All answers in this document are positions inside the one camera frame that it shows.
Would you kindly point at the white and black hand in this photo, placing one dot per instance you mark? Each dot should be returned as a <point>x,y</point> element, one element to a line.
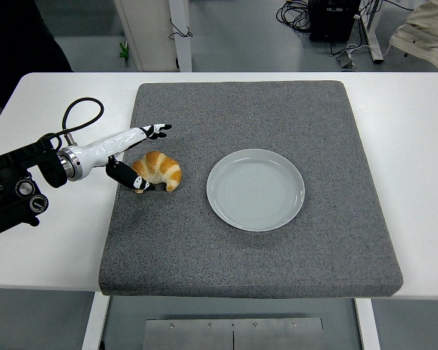
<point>102,149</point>

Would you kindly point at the golden croissant bread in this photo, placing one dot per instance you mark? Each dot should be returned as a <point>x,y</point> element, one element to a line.
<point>164,167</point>

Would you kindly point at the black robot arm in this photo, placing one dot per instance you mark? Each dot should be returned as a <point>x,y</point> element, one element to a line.
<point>11,204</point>

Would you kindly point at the round grey plate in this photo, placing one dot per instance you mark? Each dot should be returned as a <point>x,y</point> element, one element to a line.
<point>255,189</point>

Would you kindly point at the grey metal plate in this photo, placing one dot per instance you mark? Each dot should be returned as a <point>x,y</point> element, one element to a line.
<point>204,337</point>

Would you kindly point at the small green object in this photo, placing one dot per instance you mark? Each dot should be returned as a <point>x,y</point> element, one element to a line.
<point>123,51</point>

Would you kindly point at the person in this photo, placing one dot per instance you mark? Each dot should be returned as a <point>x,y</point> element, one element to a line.
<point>14,36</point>

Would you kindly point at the grey felt mat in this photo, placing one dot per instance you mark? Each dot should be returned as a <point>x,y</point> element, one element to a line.
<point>241,109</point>

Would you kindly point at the white table leg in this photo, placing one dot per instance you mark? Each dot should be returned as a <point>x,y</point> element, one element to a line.
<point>368,328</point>
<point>94,324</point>

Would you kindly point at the small grey metal stand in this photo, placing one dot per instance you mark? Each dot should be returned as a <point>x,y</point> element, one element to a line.
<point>346,61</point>

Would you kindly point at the black computer case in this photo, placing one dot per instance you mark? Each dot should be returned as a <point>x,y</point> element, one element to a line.
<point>332,22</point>

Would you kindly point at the white desk leg with foot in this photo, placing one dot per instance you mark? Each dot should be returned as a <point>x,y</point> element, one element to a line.
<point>374,43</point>

